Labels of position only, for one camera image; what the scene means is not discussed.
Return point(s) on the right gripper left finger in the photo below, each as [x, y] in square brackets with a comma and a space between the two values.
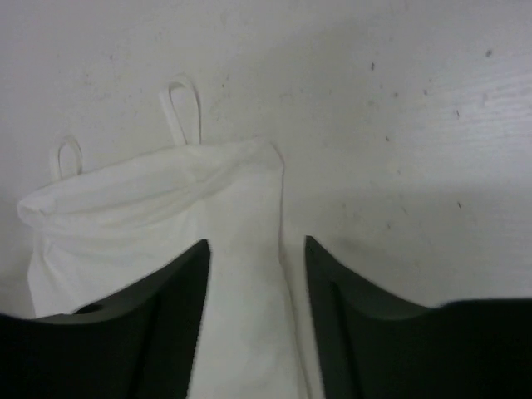
[137, 343]

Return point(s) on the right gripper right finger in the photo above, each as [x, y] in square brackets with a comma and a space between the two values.
[373, 344]

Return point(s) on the white tank top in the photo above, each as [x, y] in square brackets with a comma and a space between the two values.
[230, 335]

